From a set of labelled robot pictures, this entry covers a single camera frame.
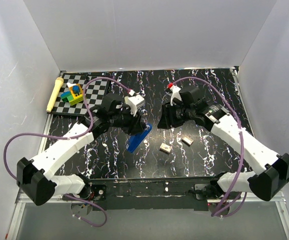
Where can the staple box near centre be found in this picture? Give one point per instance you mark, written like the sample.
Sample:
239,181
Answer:
165,148

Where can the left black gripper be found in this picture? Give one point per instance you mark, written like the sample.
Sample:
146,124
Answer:
134,126

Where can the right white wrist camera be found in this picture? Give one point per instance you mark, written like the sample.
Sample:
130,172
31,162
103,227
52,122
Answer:
174,92

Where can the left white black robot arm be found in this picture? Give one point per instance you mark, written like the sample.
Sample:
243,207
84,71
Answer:
37,177

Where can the black white checkerboard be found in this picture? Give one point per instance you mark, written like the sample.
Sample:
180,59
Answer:
93,94

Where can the staple box right one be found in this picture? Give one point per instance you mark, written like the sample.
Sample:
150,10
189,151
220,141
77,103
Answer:
187,140

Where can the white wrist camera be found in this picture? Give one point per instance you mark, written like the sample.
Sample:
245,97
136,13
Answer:
174,92
134,101

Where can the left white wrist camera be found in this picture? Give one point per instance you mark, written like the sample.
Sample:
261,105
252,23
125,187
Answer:
134,101

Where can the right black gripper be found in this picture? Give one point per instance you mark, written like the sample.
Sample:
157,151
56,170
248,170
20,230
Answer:
167,120

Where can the colourful toy block assembly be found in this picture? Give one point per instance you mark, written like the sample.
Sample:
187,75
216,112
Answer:
74,95

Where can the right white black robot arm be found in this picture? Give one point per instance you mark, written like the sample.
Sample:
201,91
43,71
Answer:
270,170

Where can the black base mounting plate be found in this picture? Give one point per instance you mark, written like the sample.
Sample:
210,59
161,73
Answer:
150,193

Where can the aluminium frame rail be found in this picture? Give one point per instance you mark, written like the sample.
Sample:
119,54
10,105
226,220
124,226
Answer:
45,222

